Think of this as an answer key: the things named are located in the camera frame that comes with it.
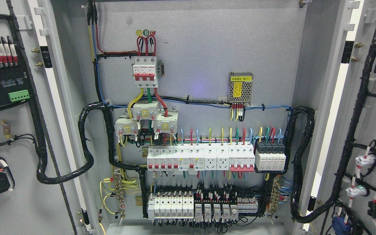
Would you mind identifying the grey cabinet door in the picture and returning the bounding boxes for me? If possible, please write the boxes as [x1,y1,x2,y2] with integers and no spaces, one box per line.
[291,0,376,235]
[0,0,87,235]

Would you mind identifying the white current transformers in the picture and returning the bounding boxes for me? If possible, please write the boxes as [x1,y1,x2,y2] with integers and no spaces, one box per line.
[115,101,179,139]

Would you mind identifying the white socket breaker row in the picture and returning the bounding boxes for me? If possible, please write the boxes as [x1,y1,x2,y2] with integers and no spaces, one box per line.
[147,143,230,174]

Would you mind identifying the metal mesh power supply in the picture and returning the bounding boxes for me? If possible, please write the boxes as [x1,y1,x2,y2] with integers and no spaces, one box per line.
[228,72,253,104]

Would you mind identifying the red main circuit breaker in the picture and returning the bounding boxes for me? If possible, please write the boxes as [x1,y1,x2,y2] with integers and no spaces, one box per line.
[133,56,164,88]

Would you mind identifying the white fuse holder row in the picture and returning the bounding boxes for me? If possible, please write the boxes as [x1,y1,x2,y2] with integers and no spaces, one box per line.
[148,191,195,221]

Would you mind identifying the black white surge protector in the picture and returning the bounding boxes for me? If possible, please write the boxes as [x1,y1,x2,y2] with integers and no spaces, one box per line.
[255,141,286,172]

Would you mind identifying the relay terminal row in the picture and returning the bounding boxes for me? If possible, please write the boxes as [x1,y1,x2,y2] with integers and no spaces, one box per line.
[194,185,259,226]

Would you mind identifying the brass ground bar left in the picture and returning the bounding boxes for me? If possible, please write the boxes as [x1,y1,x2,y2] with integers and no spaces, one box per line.
[113,169,126,225]

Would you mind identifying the brass ground bar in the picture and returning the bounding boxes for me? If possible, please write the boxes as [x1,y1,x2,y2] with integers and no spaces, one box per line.
[267,175,281,214]
[113,169,126,225]

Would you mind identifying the brass ground bar right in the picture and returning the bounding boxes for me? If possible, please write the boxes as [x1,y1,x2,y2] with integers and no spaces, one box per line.
[267,175,281,214]

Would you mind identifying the black digital power meter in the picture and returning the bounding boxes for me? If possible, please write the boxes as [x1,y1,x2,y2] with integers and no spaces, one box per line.
[0,36,31,106]

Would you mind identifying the red handle circuit breaker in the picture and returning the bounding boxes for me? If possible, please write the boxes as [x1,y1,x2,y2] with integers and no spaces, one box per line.
[229,144,255,172]

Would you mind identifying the black cable loom right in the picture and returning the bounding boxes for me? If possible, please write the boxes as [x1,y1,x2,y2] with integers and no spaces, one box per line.
[286,106,334,223]

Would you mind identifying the black cable loom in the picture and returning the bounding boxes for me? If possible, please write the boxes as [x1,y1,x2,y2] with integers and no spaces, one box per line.
[286,106,334,223]
[36,102,148,185]

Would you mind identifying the black cable loom left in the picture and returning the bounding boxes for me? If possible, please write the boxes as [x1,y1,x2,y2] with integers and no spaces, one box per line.
[36,102,148,185]

